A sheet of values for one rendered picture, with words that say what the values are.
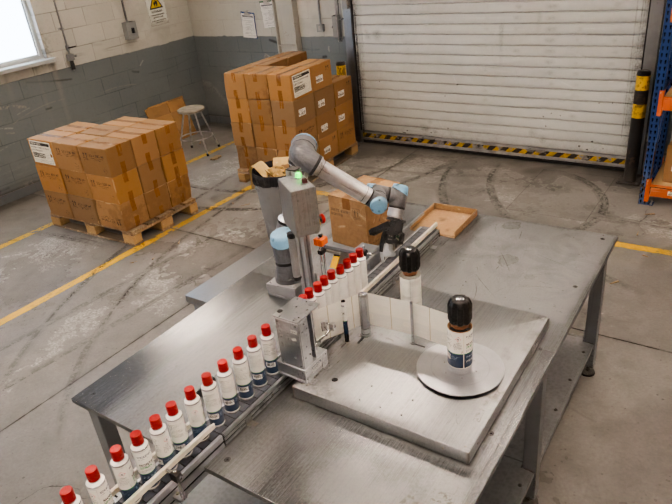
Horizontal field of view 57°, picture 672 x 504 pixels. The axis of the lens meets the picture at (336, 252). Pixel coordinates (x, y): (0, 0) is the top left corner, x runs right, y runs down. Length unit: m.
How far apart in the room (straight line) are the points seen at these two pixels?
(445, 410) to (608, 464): 1.31
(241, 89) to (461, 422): 4.86
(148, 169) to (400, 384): 3.99
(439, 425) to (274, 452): 0.54
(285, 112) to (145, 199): 1.56
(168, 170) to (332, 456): 4.23
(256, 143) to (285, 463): 4.79
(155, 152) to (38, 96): 2.29
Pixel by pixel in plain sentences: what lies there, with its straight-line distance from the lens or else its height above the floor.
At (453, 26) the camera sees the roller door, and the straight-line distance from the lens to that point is 6.70.
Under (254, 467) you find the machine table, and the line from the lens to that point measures 2.07.
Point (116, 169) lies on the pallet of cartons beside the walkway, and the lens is 5.53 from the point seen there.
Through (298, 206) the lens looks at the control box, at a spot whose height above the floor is 1.41.
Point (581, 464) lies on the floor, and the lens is 3.23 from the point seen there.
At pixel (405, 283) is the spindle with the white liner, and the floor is 1.04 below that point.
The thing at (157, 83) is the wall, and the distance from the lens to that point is 8.71.
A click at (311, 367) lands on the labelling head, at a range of 2.24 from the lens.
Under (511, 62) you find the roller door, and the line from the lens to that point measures 6.53.
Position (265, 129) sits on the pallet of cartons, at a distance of 6.34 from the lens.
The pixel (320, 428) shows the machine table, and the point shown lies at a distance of 2.14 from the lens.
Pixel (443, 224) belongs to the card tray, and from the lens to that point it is 3.39.
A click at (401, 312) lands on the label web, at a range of 2.33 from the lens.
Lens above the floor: 2.30
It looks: 28 degrees down
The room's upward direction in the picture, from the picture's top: 6 degrees counter-clockwise
